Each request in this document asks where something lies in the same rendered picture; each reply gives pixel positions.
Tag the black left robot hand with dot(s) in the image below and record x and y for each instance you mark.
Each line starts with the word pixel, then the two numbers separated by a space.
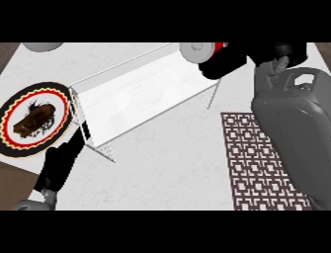
pixel 58 168

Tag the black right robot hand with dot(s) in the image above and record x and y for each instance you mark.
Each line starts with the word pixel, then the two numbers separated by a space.
pixel 224 64

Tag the red can with pale end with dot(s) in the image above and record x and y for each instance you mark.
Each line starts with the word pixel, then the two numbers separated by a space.
pixel 196 52

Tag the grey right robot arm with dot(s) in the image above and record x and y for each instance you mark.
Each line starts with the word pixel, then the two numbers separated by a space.
pixel 303 131

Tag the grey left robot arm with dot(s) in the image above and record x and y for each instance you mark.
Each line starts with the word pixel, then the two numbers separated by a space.
pixel 36 204

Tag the brown patterned placemat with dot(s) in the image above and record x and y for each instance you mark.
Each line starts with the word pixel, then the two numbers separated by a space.
pixel 253 164

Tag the black plate with red rim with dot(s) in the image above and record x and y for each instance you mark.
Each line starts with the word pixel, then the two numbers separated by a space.
pixel 8 138

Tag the brown food piece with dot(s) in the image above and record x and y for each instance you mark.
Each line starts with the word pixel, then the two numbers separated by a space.
pixel 33 120

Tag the grey round object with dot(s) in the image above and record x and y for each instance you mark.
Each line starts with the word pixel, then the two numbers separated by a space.
pixel 42 46

